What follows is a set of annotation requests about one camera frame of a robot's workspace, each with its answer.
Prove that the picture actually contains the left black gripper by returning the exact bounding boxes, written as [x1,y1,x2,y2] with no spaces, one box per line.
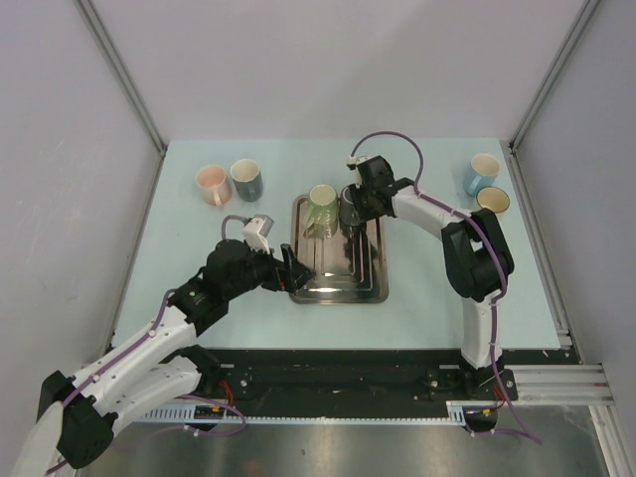
[224,238,314,300]

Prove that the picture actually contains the black mug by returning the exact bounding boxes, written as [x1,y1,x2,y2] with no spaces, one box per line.
[339,186,363,227]

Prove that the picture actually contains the dark teal mug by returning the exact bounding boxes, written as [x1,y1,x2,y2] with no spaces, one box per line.
[230,159,263,202]

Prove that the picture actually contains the light blue mug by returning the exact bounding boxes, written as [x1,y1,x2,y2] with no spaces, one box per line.
[463,153,501,197]

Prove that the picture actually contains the pink mug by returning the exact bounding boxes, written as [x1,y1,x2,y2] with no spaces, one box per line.
[196,165,232,206]

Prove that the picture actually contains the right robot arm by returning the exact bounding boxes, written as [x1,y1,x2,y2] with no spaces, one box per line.
[347,156,515,398]

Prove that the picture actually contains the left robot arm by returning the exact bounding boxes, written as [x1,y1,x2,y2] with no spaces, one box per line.
[38,239,315,469]

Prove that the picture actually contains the green mug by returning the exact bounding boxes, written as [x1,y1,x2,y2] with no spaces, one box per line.
[301,184,339,239]

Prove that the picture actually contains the steel tray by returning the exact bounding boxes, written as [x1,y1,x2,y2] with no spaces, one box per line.
[291,195,389,304]

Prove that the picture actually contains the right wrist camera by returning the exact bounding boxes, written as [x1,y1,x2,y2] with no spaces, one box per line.
[346,156,370,171]

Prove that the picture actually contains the white cable duct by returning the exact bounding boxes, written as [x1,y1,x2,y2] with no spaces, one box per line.
[133,400,498,426]

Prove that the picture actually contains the right aluminium frame post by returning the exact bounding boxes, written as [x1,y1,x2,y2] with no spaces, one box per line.
[508,0,604,155]

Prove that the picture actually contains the aluminium frame post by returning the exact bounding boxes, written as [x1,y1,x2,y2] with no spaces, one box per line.
[508,0,604,155]
[73,0,167,157]

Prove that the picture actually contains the left aluminium frame post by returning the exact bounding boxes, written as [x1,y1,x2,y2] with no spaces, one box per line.
[73,0,167,157]

